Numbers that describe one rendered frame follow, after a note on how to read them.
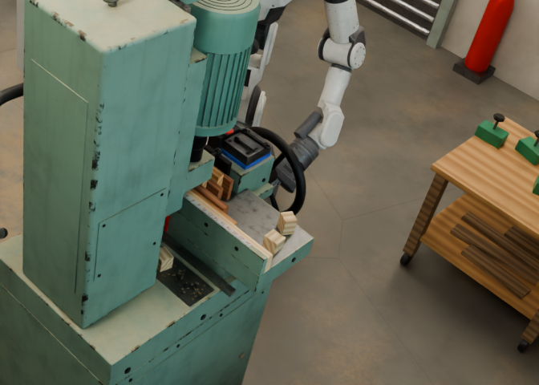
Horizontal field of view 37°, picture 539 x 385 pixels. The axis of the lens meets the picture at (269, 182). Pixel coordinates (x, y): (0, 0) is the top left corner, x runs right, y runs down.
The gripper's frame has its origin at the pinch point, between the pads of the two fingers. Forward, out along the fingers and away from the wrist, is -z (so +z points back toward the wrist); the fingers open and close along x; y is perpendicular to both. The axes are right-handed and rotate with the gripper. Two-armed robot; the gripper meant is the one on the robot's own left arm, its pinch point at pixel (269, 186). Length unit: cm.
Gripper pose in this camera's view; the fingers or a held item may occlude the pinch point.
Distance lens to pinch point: 241.0
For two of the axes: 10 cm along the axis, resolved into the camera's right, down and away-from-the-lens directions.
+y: 0.8, -2.7, -9.6
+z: 6.6, -7.1, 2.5
